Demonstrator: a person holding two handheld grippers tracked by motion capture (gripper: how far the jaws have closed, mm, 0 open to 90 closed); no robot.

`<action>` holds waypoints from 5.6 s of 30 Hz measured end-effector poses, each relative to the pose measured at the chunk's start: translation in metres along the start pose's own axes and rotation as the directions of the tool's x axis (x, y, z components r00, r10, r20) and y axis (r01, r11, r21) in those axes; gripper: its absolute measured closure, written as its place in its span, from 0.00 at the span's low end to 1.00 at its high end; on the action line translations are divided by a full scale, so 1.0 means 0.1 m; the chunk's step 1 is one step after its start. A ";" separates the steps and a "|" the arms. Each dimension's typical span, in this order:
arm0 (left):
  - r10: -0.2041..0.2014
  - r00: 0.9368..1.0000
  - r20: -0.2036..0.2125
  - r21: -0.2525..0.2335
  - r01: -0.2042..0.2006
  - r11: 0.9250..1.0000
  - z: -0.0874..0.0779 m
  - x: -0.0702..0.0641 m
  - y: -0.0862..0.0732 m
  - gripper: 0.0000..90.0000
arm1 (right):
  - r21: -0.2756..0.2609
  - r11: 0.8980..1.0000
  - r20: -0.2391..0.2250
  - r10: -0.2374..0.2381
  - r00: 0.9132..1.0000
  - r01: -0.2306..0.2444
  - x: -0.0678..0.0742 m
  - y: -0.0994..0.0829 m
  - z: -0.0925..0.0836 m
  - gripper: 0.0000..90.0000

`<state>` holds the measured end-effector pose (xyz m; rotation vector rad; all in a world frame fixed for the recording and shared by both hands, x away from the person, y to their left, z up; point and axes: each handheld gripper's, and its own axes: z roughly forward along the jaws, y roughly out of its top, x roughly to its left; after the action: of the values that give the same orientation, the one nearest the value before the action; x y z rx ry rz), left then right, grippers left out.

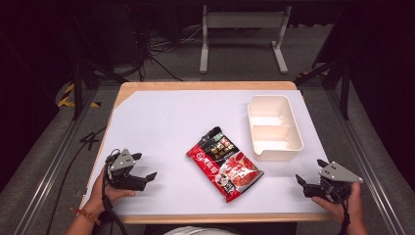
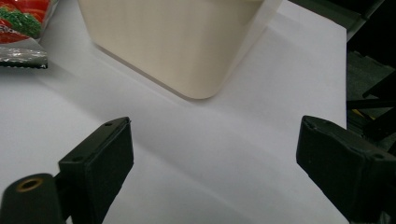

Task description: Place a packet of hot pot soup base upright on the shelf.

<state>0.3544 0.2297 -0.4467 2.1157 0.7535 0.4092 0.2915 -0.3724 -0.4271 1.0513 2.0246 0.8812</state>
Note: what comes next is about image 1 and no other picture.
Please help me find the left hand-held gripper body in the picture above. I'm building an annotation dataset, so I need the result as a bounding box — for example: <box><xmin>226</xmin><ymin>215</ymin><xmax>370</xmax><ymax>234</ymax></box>
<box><xmin>105</xmin><ymin>148</ymin><xmax>148</xmax><ymax>192</ymax></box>

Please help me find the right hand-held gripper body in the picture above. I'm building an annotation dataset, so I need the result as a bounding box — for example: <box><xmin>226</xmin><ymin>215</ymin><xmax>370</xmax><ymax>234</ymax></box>
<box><xmin>303</xmin><ymin>161</ymin><xmax>364</xmax><ymax>204</ymax></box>

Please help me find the white plastic container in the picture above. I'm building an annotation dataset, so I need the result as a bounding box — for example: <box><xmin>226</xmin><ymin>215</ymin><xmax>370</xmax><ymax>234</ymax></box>
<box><xmin>246</xmin><ymin>94</ymin><xmax>304</xmax><ymax>163</ymax></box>

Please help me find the red seasoning packet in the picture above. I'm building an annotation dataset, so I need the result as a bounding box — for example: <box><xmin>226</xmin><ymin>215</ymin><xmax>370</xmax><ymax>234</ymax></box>
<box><xmin>185</xmin><ymin>125</ymin><xmax>265</xmax><ymax>204</ymax></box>

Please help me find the person's left hand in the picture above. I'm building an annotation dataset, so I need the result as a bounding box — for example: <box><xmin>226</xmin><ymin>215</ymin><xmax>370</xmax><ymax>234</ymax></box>
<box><xmin>82</xmin><ymin>167</ymin><xmax>137</xmax><ymax>217</ymax></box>

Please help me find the person's right hand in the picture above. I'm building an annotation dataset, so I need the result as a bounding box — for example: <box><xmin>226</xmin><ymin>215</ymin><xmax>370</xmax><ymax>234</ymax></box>
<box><xmin>310</xmin><ymin>181</ymin><xmax>364</xmax><ymax>226</ymax></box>

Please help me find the white table mat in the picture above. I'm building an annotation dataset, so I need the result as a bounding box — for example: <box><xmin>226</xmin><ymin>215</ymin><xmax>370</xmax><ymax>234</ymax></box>
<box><xmin>81</xmin><ymin>89</ymin><xmax>331</xmax><ymax>216</ymax></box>

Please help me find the person's white clothing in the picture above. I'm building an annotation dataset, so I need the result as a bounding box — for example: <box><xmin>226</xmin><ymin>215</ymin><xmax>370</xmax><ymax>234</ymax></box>
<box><xmin>161</xmin><ymin>225</ymin><xmax>242</xmax><ymax>235</ymax></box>

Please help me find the black metal stand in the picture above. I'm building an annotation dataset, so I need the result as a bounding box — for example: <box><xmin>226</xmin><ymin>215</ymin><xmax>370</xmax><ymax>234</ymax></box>
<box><xmin>69</xmin><ymin>57</ymin><xmax>129</xmax><ymax>121</ymax></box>
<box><xmin>294</xmin><ymin>57</ymin><xmax>352</xmax><ymax>121</ymax></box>

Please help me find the yellow black hazard tape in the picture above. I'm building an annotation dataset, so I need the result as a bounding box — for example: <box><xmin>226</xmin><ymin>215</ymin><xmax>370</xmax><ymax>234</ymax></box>
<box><xmin>57</xmin><ymin>82</ymin><xmax>101</xmax><ymax>109</ymax></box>

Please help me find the white metal stand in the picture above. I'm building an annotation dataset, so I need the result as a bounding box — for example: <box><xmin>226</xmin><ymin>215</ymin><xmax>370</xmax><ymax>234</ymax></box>
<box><xmin>199</xmin><ymin>4</ymin><xmax>293</xmax><ymax>74</ymax></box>

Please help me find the aluminium floor rail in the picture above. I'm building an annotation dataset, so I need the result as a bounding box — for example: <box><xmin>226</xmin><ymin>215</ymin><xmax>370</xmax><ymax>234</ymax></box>
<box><xmin>12</xmin><ymin>87</ymin><xmax>100</xmax><ymax>235</ymax></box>
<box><xmin>325</xmin><ymin>87</ymin><xmax>407</xmax><ymax>235</ymax></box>

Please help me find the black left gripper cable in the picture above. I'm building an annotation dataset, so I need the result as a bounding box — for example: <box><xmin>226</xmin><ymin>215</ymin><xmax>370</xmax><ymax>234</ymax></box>
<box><xmin>101</xmin><ymin>148</ymin><xmax>129</xmax><ymax>235</ymax></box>

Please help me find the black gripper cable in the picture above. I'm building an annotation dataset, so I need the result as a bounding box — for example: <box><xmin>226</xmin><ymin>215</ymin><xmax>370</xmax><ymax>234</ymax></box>
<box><xmin>329</xmin><ymin>187</ymin><xmax>352</xmax><ymax>235</ymax></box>
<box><xmin>101</xmin><ymin>148</ymin><xmax>129</xmax><ymax>235</ymax></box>

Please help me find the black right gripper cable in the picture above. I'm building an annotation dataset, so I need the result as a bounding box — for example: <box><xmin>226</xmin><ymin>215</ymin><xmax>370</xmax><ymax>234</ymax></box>
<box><xmin>329</xmin><ymin>187</ymin><xmax>352</xmax><ymax>235</ymax></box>

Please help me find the orange bead bracelet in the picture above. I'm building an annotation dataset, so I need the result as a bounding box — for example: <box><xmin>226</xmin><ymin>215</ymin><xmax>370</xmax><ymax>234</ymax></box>
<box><xmin>70</xmin><ymin>207</ymin><xmax>102</xmax><ymax>226</ymax></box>

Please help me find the thin black floor cable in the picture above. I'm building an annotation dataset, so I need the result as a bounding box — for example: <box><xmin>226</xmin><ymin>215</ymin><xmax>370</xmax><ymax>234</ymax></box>
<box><xmin>45</xmin><ymin>143</ymin><xmax>96</xmax><ymax>235</ymax></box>

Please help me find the bundle of black floor cables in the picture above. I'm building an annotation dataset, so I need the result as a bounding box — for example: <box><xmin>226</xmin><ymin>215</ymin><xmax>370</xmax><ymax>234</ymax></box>
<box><xmin>128</xmin><ymin>6</ymin><xmax>205</xmax><ymax>82</ymax></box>

